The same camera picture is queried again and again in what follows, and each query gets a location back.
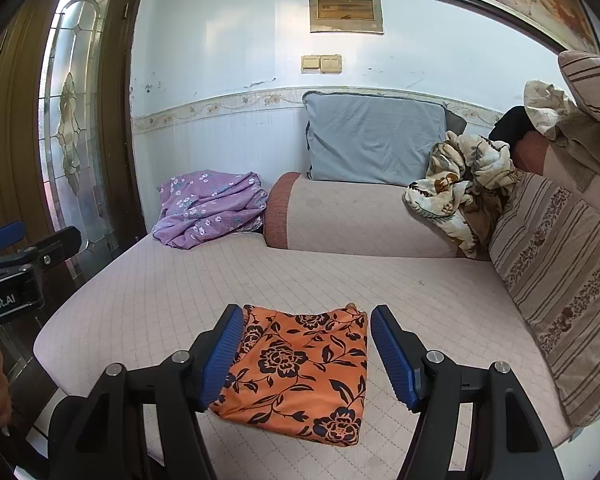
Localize orange floral shirt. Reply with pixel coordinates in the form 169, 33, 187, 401
209, 302, 370, 447

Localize dark grey pillow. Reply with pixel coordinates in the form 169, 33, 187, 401
444, 107, 467, 135

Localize pink quilted mattress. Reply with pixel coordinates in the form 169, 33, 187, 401
32, 232, 576, 466

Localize black cloth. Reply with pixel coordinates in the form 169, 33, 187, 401
489, 106, 531, 143

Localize striped floral cushion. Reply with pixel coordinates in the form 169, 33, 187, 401
487, 170, 600, 428

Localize brown cloth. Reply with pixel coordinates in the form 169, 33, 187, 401
545, 110, 600, 193

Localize brown striped pillow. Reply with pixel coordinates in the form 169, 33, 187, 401
557, 50, 600, 133

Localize cream floral blanket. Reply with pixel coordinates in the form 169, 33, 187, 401
404, 131, 518, 260

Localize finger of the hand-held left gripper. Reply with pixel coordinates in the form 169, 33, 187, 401
0, 226, 82, 271
0, 221, 27, 257

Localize wooden stained glass door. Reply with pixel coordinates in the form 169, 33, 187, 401
0, 0, 148, 321

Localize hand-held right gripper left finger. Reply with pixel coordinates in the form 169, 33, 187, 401
50, 304, 245, 480

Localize grey-blue pillow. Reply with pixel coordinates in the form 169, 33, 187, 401
302, 90, 448, 186

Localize cream printed cloth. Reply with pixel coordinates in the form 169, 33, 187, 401
524, 79, 573, 136

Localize purple floral cloth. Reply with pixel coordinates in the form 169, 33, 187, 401
151, 170, 270, 251

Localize pink quilted bolster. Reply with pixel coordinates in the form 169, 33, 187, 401
262, 171, 491, 261

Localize pink sofa armrest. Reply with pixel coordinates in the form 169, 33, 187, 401
512, 130, 600, 221

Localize beige wall panel box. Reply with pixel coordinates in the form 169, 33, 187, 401
308, 0, 384, 35

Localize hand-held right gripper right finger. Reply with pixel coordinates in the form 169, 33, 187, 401
370, 304, 566, 480

